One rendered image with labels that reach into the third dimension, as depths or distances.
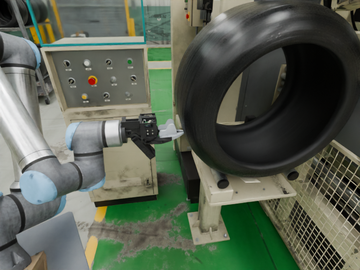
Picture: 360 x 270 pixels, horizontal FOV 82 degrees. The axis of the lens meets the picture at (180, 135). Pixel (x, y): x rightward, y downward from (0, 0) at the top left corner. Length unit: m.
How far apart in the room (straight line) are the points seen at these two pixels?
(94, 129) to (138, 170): 1.00
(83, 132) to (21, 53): 0.44
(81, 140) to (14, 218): 0.39
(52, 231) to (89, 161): 0.53
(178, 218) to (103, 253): 0.59
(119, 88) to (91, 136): 0.73
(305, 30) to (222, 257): 1.42
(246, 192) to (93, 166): 0.60
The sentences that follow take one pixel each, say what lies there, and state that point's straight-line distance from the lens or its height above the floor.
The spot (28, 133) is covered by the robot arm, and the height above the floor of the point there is 1.16.
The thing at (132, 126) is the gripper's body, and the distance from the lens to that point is 0.69.
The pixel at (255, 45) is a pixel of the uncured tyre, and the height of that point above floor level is 1.38.
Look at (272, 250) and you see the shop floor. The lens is 1.79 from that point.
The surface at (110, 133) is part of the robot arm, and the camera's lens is 0.69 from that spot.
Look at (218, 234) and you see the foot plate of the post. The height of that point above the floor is 0.01.
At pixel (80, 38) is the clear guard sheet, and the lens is 1.33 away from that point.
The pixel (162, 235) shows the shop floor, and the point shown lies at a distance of 1.73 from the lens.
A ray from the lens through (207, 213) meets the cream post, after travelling 1.54.
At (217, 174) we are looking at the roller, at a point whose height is 0.92.
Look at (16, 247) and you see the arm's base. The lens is 0.98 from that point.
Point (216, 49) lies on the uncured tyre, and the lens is 0.57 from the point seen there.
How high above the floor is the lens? 1.46
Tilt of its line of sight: 32 degrees down
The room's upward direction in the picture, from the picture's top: straight up
